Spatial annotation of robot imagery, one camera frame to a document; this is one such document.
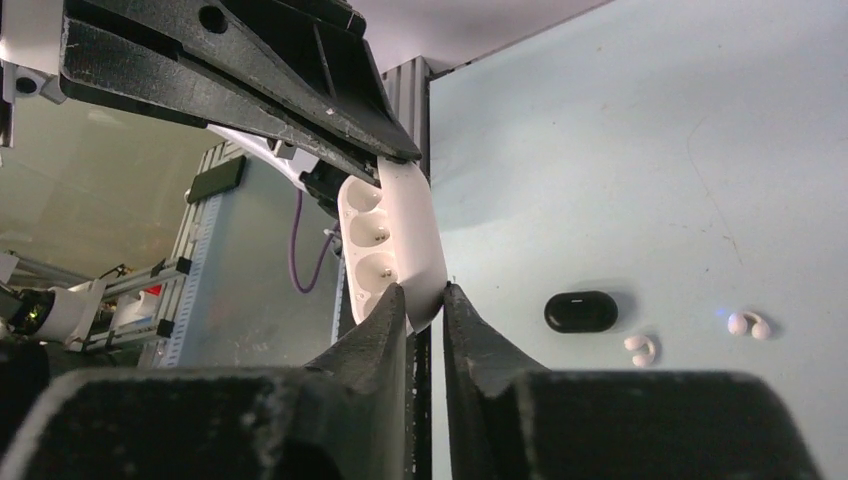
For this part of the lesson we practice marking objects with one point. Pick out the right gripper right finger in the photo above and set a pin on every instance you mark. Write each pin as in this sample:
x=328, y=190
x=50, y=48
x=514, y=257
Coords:
x=510, y=417

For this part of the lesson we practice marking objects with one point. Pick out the white earbud charging case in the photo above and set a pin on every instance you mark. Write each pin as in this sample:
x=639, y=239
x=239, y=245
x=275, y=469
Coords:
x=390, y=235

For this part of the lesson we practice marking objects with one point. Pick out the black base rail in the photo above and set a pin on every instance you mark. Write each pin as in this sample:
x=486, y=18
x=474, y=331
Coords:
x=251, y=281

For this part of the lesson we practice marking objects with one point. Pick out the white earbud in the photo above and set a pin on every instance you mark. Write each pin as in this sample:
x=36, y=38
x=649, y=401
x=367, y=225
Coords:
x=743, y=323
x=643, y=350

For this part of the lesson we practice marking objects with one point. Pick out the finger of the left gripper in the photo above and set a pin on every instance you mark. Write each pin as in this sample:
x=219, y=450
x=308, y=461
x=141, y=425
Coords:
x=102, y=68
x=309, y=58

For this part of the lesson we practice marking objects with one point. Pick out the black earbud charging case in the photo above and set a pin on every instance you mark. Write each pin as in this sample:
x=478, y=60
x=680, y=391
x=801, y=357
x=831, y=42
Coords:
x=581, y=312

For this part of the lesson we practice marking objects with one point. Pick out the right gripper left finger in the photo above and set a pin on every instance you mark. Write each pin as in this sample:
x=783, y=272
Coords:
x=339, y=416

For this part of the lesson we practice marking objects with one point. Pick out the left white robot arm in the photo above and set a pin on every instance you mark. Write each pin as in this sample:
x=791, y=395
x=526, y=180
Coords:
x=265, y=149

